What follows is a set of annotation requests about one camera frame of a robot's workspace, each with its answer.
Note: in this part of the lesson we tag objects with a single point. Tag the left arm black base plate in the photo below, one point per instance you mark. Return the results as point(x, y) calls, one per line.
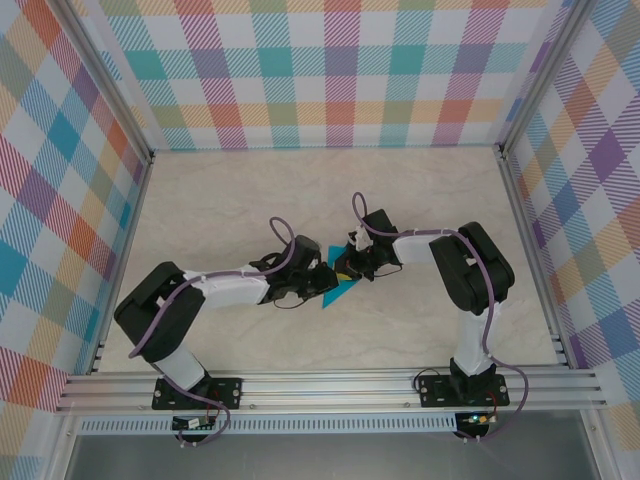
point(225, 392)

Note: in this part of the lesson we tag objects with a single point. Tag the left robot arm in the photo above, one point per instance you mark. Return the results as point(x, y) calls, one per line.
point(235, 292)

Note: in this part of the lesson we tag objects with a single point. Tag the aluminium frame post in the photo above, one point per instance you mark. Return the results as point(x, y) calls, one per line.
point(542, 80)
point(105, 80)

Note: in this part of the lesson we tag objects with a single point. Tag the blue paper sheet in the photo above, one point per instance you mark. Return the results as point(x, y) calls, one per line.
point(332, 300)

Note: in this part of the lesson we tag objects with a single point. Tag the aluminium mounting rail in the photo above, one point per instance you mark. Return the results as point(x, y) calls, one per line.
point(325, 392)

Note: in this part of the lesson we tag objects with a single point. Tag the grey metal panel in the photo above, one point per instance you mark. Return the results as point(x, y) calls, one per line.
point(325, 457)

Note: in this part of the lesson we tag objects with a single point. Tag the aluminium side rail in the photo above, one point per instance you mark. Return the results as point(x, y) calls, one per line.
point(127, 260)
point(525, 240)

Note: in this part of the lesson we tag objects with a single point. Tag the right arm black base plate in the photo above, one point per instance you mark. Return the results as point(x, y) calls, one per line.
point(437, 392)

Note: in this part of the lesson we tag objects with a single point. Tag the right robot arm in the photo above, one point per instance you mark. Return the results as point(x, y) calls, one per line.
point(470, 270)

